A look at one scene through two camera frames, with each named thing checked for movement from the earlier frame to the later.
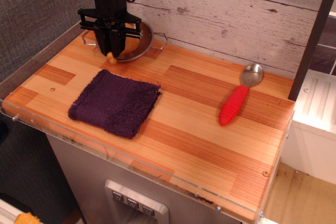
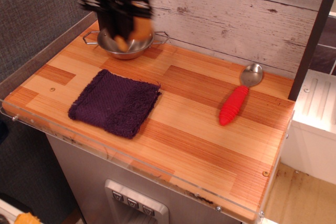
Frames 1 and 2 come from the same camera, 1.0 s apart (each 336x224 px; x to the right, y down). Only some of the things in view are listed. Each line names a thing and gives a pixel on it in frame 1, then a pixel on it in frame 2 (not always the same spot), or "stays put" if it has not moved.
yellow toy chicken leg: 113,60 -> 142,27
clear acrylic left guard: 16,77 stays put
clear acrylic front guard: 131,162 stays put
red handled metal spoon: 250,75 stays put
